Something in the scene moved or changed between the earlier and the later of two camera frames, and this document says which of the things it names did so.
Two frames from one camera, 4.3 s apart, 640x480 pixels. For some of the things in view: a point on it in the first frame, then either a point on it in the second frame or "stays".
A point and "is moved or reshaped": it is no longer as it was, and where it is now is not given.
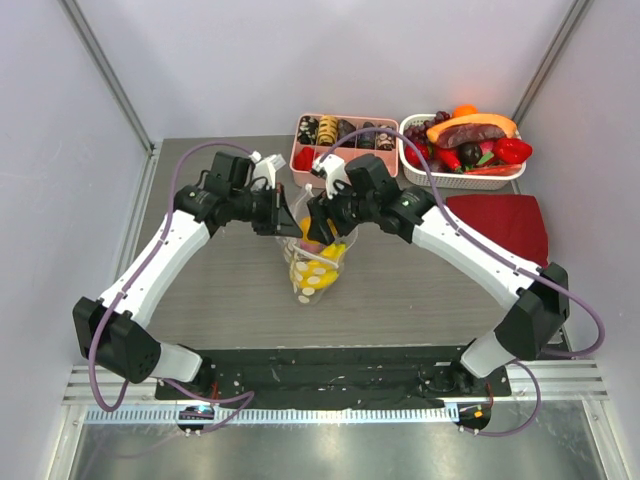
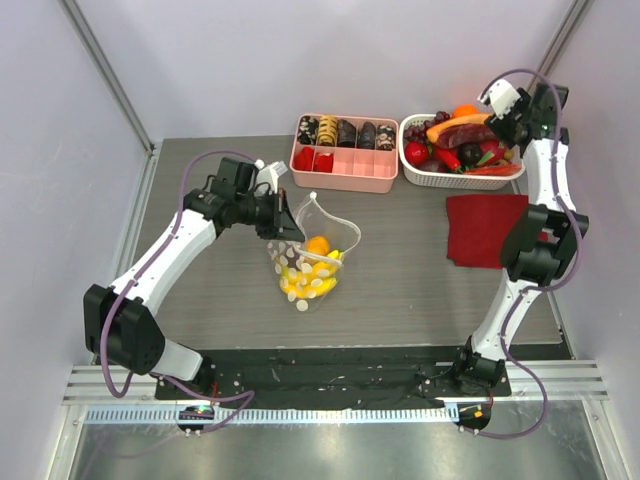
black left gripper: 279,220 stays
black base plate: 330,375 stays
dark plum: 470,153 stays
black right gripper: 329,211 to 503,126
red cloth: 514,219 stays
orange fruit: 305,223 to 319,244
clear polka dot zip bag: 314,267 is moved or reshaped
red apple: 413,156 stays
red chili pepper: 451,157 stays
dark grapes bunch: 418,132 stays
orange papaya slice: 489,119 stays
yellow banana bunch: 313,274 is moved or reshaped
